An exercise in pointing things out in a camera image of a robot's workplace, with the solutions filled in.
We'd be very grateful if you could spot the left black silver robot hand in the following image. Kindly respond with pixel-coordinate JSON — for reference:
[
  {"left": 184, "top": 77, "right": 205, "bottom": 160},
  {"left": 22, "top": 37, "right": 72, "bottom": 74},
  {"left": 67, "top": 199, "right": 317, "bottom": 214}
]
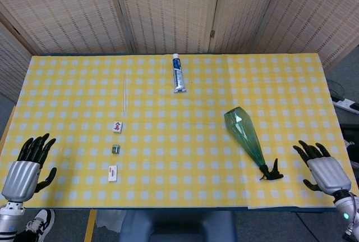
[{"left": 1, "top": 133, "right": 58, "bottom": 202}]

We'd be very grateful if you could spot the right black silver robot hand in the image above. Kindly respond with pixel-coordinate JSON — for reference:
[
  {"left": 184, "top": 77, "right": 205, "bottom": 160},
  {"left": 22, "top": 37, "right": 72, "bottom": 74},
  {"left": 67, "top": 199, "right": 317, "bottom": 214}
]
[{"left": 292, "top": 140, "right": 352, "bottom": 198}]

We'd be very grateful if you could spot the green spray bottle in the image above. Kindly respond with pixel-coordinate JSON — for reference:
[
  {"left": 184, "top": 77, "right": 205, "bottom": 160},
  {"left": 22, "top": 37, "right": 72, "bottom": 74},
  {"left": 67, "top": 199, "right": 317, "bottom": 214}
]
[{"left": 223, "top": 106, "right": 284, "bottom": 181}]

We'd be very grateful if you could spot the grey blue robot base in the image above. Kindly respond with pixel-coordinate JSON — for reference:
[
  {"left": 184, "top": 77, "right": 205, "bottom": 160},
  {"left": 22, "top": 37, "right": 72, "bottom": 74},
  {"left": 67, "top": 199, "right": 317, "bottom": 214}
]
[{"left": 119, "top": 210, "right": 239, "bottom": 242}]

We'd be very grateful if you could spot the black equipment case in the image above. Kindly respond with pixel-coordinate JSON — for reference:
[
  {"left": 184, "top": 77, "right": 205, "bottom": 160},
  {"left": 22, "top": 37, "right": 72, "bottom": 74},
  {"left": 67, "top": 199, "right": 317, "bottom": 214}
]
[{"left": 339, "top": 123, "right": 359, "bottom": 170}]

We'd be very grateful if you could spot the black white sneaker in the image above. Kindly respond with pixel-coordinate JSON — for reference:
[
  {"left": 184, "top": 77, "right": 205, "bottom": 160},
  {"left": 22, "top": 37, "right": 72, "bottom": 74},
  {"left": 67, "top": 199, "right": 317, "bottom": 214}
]
[{"left": 25, "top": 209, "right": 56, "bottom": 241}]

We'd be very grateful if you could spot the white power strip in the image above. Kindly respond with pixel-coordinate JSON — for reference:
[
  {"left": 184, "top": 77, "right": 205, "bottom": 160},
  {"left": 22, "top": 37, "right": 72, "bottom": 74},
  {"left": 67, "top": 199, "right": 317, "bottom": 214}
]
[{"left": 332, "top": 95, "right": 359, "bottom": 112}]

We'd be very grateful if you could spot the yellow table leg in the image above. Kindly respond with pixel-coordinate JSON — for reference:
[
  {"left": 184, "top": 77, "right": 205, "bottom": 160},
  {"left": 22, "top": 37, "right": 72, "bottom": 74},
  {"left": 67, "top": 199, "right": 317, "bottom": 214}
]
[{"left": 84, "top": 209, "right": 98, "bottom": 242}]

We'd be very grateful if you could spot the small white box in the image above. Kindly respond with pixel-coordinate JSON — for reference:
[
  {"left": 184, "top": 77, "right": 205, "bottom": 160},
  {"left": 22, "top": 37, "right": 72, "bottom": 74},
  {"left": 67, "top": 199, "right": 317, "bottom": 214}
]
[{"left": 108, "top": 165, "right": 118, "bottom": 183}]

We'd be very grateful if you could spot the white plastic bag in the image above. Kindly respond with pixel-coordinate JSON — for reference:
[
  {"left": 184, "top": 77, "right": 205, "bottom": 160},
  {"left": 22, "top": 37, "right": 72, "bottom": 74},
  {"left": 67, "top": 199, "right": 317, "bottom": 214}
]
[{"left": 96, "top": 210, "right": 127, "bottom": 233}]

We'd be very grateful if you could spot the clear glass rod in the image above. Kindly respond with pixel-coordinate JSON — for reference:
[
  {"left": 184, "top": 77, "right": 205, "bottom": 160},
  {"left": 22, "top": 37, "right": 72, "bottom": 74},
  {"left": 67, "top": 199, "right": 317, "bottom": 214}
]
[{"left": 121, "top": 73, "right": 128, "bottom": 117}]

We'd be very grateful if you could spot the yellow checked tablecloth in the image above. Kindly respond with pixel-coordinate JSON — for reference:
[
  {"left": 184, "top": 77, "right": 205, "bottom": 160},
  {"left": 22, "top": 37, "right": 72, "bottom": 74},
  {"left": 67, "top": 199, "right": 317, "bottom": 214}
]
[{"left": 0, "top": 53, "right": 359, "bottom": 211}]

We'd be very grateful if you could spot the woven folding screen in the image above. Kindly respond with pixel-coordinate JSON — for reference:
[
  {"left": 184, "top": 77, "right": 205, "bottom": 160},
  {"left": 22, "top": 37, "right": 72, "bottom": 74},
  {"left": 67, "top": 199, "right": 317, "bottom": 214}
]
[{"left": 0, "top": 0, "right": 359, "bottom": 105}]

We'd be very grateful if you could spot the blue white toothpaste tube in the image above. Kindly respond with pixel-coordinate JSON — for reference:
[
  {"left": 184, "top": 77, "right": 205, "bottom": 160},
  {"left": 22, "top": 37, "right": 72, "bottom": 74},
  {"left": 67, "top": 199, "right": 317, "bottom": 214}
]
[{"left": 172, "top": 53, "right": 187, "bottom": 94}]

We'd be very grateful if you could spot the black floor cable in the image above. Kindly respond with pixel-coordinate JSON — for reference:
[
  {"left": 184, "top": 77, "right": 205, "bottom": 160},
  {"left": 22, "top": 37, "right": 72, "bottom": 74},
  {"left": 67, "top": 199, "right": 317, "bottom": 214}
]
[{"left": 326, "top": 80, "right": 347, "bottom": 99}]

